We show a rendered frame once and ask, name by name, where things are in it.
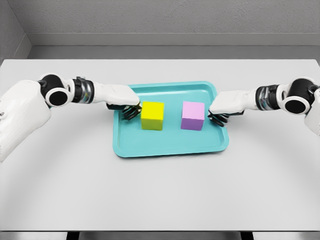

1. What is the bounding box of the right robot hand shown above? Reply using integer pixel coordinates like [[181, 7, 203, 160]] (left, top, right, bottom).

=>
[[207, 89, 245, 128]]

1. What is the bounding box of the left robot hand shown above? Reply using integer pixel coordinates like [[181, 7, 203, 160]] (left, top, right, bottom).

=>
[[105, 84, 144, 122]]

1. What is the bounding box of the yellow cube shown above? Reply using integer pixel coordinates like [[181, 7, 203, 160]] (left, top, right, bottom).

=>
[[140, 100, 165, 131]]

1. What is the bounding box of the pink purple cube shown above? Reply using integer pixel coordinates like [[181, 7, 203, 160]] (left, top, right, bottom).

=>
[[180, 100, 206, 131]]

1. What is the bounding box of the teal plastic tray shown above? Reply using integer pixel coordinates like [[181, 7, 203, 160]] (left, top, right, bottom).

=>
[[112, 80, 230, 159]]

